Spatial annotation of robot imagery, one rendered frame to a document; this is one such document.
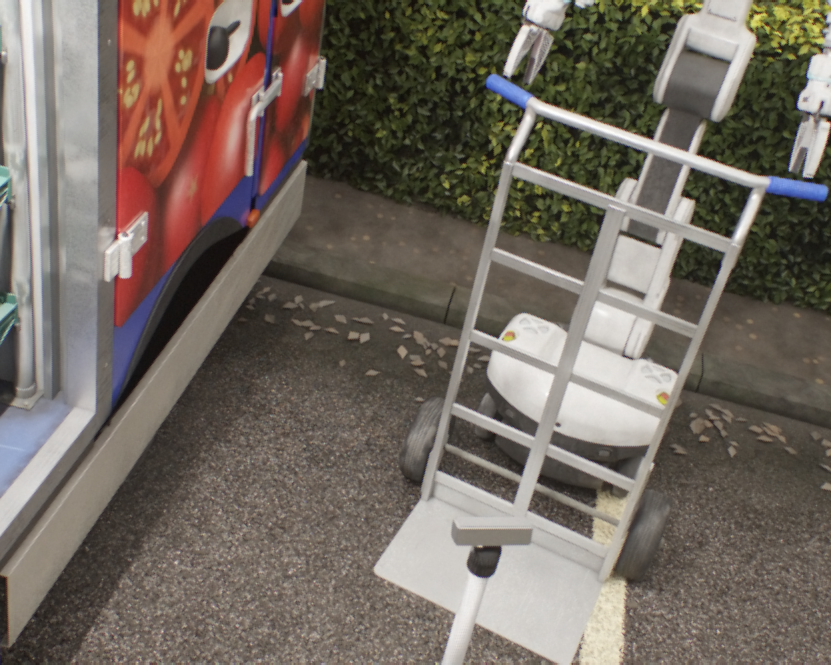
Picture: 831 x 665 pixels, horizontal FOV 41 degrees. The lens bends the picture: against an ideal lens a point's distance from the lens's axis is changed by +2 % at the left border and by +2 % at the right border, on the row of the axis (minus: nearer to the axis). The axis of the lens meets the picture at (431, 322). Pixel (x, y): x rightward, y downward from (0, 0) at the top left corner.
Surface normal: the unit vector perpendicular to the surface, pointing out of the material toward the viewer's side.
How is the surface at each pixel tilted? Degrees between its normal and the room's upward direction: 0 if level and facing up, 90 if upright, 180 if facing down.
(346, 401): 0
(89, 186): 90
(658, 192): 81
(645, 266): 102
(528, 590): 0
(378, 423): 0
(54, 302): 90
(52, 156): 90
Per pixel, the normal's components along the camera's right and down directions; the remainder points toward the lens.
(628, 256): -0.43, 0.63
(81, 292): -0.20, 0.53
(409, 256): 0.15, -0.72
